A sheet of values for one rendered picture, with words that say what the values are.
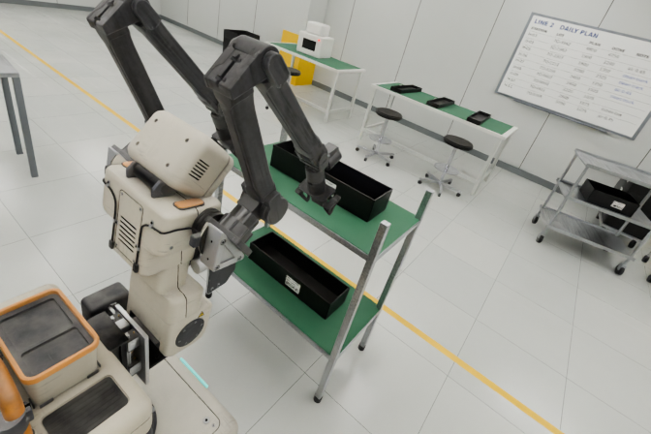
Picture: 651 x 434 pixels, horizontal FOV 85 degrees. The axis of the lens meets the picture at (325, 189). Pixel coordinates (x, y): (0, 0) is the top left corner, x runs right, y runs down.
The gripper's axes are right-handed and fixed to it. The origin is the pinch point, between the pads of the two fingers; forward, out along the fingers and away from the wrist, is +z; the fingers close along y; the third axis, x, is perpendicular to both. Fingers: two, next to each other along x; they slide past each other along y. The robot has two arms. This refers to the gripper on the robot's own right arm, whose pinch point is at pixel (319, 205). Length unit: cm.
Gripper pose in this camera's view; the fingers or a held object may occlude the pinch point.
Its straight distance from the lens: 119.9
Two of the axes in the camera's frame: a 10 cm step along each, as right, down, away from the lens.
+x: -6.1, 6.3, -4.8
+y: -7.9, -4.4, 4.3
